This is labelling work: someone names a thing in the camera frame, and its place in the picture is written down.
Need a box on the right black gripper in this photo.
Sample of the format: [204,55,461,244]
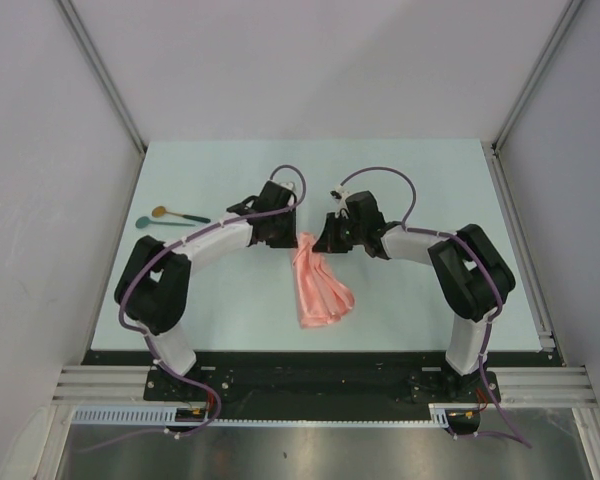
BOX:
[314,212,366,253]

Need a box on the pink satin napkin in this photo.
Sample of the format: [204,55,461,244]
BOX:
[291,232,355,329]

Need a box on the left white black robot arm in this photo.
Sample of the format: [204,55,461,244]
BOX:
[114,179,305,400]

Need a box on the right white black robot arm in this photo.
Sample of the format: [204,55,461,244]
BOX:
[312,189,516,401]

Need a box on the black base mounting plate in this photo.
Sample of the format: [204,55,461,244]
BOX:
[144,352,501,422]

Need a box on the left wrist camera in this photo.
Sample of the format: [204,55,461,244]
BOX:
[276,182,297,194]

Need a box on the gold spoon teal handle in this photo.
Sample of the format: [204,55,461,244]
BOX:
[151,206,211,224]

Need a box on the right aluminium table rail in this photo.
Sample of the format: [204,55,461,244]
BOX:
[481,142,561,354]

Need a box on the white slotted cable duct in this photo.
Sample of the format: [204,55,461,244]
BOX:
[72,402,481,429]

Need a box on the front aluminium cross rail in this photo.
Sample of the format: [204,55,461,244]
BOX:
[53,366,598,408]

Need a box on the left aluminium frame post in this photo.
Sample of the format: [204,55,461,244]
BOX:
[53,0,148,158]

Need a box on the aluminium frame post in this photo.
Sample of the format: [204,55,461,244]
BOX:
[53,0,148,158]
[491,0,586,155]

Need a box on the right aluminium frame post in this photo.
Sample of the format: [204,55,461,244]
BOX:
[491,0,586,155]

